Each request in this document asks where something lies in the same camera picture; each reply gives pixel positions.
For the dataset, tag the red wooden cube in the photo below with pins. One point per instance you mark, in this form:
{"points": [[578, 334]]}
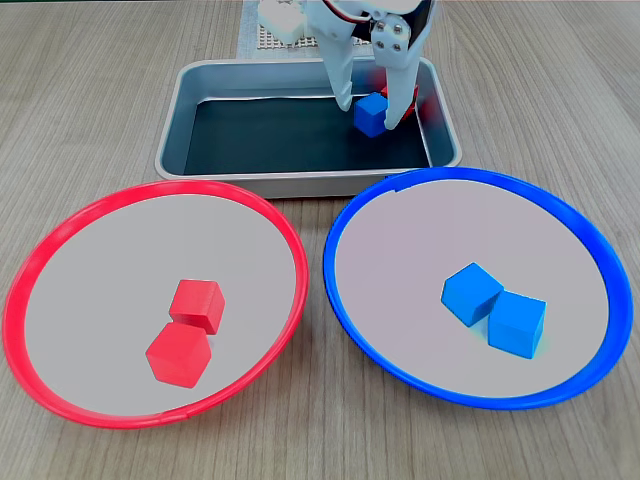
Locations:
{"points": [[412, 102], [197, 302], [177, 357]]}

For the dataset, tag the blue wooden cube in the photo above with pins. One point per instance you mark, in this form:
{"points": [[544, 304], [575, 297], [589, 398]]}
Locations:
{"points": [[369, 115], [517, 325], [470, 292]]}

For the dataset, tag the black tray liner mat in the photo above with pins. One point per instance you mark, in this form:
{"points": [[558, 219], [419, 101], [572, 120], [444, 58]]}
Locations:
{"points": [[275, 140]]}

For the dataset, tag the silver metal tray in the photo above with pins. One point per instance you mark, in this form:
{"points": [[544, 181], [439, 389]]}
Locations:
{"points": [[305, 187]]}

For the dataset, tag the blue-rimmed white dish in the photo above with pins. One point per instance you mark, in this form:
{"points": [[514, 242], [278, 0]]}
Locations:
{"points": [[400, 250]]}

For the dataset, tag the red-rimmed white dish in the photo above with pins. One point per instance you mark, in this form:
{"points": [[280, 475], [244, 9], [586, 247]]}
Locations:
{"points": [[100, 280]]}

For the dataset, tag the white perforated base plate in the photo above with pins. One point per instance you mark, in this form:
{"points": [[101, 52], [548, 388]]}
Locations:
{"points": [[270, 44]]}

